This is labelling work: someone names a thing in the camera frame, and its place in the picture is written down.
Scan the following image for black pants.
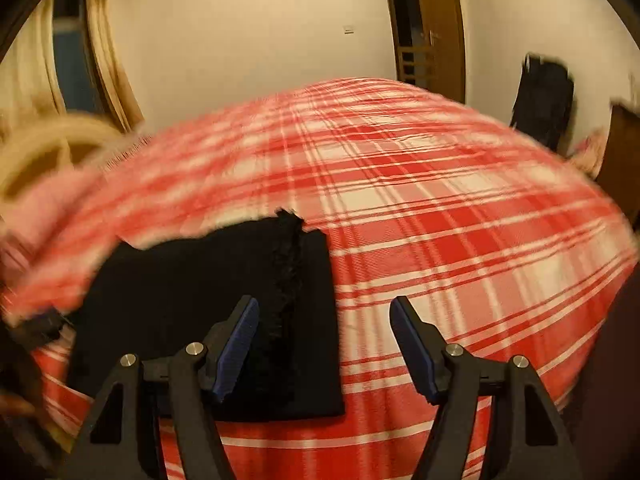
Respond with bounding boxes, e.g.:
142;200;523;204
66;210;345;422

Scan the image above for person's left hand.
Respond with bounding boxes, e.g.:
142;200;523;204
1;322;52;479

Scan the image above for pink pillow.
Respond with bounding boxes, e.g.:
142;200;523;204
1;168;104;286

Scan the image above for red white plaid bedsheet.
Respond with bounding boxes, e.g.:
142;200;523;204
1;78;638;479

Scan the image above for cream wooden headboard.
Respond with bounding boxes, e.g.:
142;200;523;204
1;113;124;206

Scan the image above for beige patterned curtain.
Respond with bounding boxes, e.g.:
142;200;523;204
1;0;143;139

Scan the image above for pink items on floor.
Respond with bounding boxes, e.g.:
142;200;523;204
568;129;608;179

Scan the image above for brown wooden dresser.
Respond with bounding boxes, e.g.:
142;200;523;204
596;101;640;229

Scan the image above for black suitcase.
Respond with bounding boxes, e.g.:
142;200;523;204
510;53;575;152

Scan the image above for brown wooden door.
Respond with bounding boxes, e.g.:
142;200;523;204
388;0;465;103

